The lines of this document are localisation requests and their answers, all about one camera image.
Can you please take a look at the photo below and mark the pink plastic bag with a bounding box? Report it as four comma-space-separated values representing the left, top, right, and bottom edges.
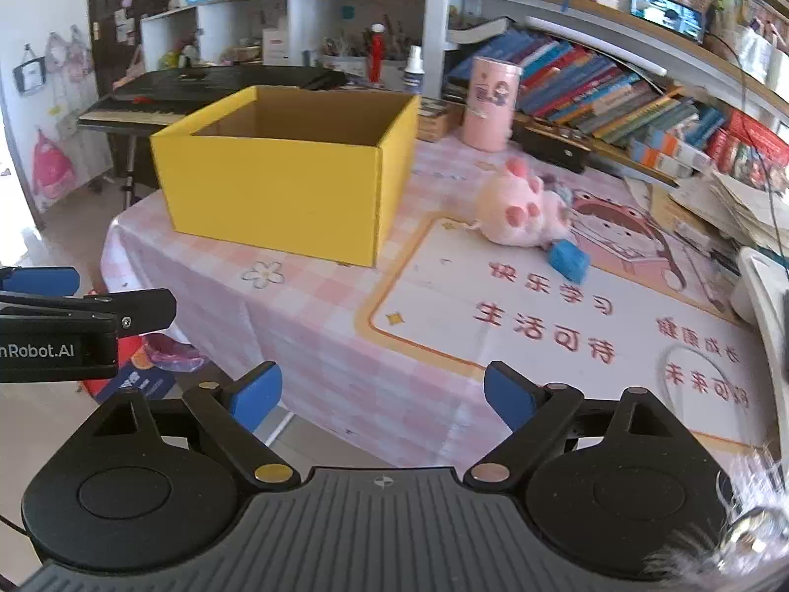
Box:
139, 333, 204, 371

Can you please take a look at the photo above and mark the smartphone with lit screen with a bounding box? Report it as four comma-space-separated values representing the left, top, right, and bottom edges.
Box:
630, 0, 707, 44

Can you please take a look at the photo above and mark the fluffy charm with metal bell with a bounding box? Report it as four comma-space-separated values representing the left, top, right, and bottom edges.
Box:
641, 438, 789, 592

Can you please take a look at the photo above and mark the white box red label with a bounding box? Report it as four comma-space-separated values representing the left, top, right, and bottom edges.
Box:
262, 28, 290, 66

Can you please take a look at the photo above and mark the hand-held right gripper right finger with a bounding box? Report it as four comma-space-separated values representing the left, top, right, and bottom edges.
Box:
464, 362, 682, 489

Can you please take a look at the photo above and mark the small white spray bottle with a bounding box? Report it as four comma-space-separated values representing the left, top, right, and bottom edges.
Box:
402, 45, 426, 96

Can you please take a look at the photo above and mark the cartoon printed desk mat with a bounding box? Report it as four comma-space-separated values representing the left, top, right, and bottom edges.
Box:
370, 154, 771, 451

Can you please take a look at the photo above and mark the white cubby shelf unit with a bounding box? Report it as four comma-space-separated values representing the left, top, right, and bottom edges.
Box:
141, 0, 432, 84

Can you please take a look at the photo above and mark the pink cylindrical container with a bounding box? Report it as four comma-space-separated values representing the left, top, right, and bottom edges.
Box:
462, 55, 524, 152

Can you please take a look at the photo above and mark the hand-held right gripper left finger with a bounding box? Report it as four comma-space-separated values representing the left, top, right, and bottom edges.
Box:
86, 362, 302, 491

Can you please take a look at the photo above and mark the pink plush toy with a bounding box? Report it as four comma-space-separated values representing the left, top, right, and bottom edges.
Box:
471, 157, 577, 249

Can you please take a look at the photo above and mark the white desk organizer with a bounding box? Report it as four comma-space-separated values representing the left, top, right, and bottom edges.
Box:
733, 18, 789, 87

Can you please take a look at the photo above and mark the brown checkered box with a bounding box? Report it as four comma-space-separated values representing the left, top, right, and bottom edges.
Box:
418, 97, 465, 143

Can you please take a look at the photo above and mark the blue eraser block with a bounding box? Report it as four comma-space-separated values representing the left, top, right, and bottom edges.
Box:
547, 240, 591, 278

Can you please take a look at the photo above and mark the red bottle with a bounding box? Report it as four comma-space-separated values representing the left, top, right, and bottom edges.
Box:
368, 23, 386, 82

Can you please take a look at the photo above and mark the black case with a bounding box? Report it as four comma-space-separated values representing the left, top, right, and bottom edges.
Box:
513, 120, 596, 175

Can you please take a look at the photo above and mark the black electronic keyboard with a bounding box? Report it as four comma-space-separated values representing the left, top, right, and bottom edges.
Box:
78, 67, 347, 132

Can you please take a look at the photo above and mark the yellow cardboard box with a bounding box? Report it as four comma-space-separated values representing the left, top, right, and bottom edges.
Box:
149, 85, 422, 269

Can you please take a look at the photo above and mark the blue printed carton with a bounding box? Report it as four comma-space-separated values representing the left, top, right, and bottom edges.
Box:
80, 358, 186, 408

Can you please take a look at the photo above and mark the red printed box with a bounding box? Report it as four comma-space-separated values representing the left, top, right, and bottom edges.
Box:
709, 108, 789, 180

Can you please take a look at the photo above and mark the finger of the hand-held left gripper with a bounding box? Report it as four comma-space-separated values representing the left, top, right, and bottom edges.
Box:
0, 289, 178, 340
0, 266, 81, 298

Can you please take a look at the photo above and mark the pile of papers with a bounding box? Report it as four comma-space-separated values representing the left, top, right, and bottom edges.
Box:
669, 166, 789, 260

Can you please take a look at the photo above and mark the wooden bookshelf with white post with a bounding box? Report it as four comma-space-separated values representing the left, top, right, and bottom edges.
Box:
425, 0, 789, 192

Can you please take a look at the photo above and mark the white plastic device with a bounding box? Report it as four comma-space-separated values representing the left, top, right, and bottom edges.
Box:
730, 247, 789, 371

